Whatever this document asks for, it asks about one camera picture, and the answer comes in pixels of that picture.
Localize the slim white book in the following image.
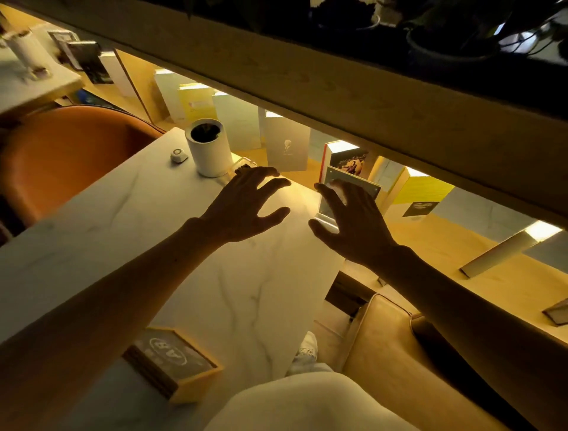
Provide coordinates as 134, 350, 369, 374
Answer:
99, 51, 139, 99

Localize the book with picture cover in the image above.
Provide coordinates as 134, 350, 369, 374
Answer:
319, 140, 378, 184

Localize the wooden shelf divider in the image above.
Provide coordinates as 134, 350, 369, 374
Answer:
114, 49, 171, 126

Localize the dark shallow plant pot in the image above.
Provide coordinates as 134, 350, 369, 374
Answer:
309, 0, 382, 33

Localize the white cylindrical plant pot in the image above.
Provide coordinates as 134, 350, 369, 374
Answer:
185, 118, 234, 178

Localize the small clear glass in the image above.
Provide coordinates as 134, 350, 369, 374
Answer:
227, 157, 259, 179

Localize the pale green book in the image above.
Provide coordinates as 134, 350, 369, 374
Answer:
154, 68, 197, 123

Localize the person's leg in pale trousers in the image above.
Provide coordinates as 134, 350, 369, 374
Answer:
204, 363, 420, 431

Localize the person's right hand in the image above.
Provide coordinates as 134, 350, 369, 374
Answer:
308, 179, 401, 268

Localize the person's right forearm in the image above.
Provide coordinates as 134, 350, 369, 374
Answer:
377, 246, 568, 431

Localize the wooden shelf unit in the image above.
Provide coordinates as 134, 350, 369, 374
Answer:
0, 0, 568, 347

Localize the pale blue book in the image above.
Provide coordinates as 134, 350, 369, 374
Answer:
431, 186, 538, 243

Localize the wooden box with printed card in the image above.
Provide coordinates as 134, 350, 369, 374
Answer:
122, 327, 223, 405

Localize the dark flat book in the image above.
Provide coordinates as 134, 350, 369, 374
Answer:
542, 298, 568, 327

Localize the tan leather chair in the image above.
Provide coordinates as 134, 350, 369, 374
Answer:
341, 293, 538, 431

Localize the orange leather chair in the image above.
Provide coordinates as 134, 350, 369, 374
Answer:
0, 105, 166, 234

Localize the small yellow book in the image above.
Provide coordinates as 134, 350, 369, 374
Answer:
178, 83, 218, 126

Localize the person's white shoe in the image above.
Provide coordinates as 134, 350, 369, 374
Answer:
288, 331, 319, 376

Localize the white cylinder with wooden ends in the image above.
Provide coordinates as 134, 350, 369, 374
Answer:
2, 28, 51, 81

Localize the person's left forearm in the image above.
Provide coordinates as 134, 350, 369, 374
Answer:
0, 218, 222, 431

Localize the black picture frame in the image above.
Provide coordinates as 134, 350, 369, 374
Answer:
48, 30, 114, 85

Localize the dark round plant pot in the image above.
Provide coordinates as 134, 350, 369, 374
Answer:
405, 24, 504, 69

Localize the yellow book with dark label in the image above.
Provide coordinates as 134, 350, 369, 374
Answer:
383, 166, 456, 225

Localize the white book lying flat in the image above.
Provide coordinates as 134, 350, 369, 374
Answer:
459, 220, 564, 280

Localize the dark wooden box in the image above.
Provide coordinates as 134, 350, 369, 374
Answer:
325, 271, 379, 319

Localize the person's left hand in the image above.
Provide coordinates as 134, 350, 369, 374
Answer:
185, 164, 292, 246

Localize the clear acrylic sign holder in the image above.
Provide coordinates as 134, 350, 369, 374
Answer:
315, 166, 382, 229

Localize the grey book with portrait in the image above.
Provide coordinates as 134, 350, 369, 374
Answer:
264, 111, 311, 173

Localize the pale cream book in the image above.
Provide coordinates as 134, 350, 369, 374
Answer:
367, 155, 406, 208

